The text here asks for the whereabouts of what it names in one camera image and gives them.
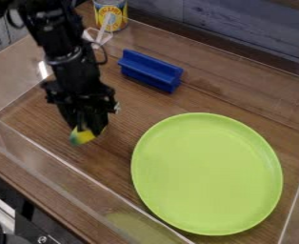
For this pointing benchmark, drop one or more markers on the yellow labelled tin can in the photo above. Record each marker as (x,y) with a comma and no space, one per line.
(113,9)

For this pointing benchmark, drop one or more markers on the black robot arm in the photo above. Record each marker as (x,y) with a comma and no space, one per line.
(56,27)

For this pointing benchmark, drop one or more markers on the yellow toy banana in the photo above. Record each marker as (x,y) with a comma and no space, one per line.
(81,137)

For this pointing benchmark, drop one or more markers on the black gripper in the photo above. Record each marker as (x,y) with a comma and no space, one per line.
(76,90)

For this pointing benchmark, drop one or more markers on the blue plastic block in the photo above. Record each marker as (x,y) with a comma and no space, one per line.
(151,70)

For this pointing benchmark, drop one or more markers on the clear acrylic corner bracket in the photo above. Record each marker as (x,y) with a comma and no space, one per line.
(99,36)

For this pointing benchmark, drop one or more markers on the green round plate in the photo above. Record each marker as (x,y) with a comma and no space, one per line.
(207,174)

